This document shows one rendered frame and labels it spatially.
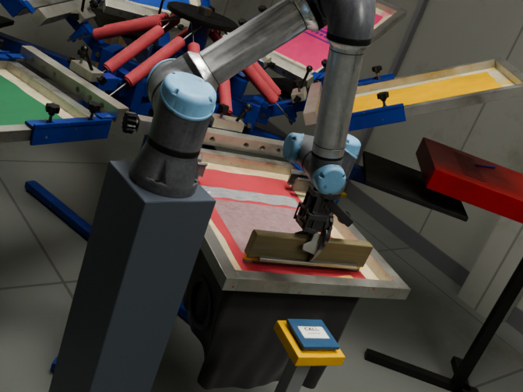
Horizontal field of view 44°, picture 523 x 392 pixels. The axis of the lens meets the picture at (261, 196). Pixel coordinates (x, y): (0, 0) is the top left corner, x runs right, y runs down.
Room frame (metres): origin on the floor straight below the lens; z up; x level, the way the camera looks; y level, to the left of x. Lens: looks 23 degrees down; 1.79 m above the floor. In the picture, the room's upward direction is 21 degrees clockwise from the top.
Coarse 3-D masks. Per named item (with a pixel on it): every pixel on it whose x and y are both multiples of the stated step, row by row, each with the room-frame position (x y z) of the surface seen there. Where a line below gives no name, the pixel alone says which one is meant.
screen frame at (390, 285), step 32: (224, 160) 2.12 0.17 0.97; (256, 160) 2.18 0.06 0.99; (352, 224) 1.94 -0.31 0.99; (224, 256) 1.44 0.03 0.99; (224, 288) 1.34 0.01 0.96; (256, 288) 1.39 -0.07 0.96; (288, 288) 1.43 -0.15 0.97; (320, 288) 1.48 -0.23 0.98; (352, 288) 1.53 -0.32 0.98; (384, 288) 1.59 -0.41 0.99
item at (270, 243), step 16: (256, 240) 1.50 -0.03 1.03; (272, 240) 1.52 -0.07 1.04; (288, 240) 1.54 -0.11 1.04; (304, 240) 1.57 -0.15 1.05; (336, 240) 1.63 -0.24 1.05; (352, 240) 1.67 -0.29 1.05; (256, 256) 1.51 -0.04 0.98; (272, 256) 1.53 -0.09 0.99; (288, 256) 1.55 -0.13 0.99; (304, 256) 1.58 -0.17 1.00; (320, 256) 1.60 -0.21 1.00; (336, 256) 1.63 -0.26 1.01; (352, 256) 1.66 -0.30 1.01; (368, 256) 1.68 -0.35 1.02
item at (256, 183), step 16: (240, 176) 2.08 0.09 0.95; (256, 176) 2.13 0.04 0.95; (272, 192) 2.04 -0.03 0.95; (288, 192) 2.09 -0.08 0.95; (272, 208) 1.91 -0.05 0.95; (288, 208) 1.96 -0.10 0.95; (272, 224) 1.80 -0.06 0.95; (288, 224) 1.84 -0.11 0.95; (320, 272) 1.61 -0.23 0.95; (336, 272) 1.64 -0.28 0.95; (352, 272) 1.68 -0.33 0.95
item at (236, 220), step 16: (208, 176) 1.98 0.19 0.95; (224, 176) 2.03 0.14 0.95; (224, 208) 1.78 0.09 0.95; (240, 208) 1.82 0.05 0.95; (256, 208) 1.86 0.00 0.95; (224, 224) 1.68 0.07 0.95; (240, 224) 1.72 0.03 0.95; (256, 224) 1.76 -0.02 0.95; (240, 240) 1.62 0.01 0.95; (240, 256) 1.53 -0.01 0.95; (288, 272) 1.54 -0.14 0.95; (304, 272) 1.58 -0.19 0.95
